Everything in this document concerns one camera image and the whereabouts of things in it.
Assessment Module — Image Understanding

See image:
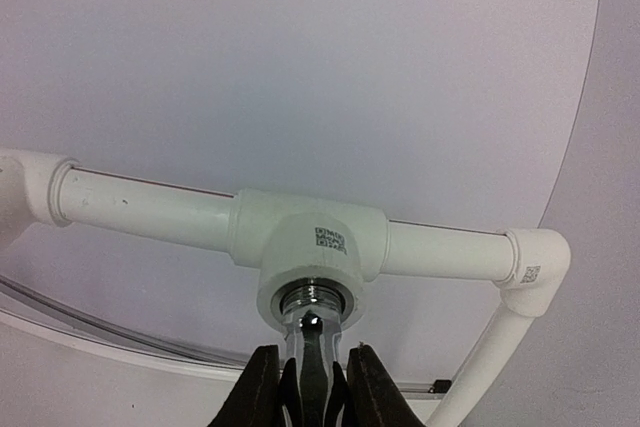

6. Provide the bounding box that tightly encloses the white PVC pipe frame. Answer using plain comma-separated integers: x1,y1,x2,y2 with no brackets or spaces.
1,149,571,426

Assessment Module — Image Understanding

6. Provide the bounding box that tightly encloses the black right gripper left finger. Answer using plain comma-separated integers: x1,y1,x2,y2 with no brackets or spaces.
209,345,280,427

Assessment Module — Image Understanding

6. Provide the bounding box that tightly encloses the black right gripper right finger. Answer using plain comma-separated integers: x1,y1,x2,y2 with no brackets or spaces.
347,343,424,427

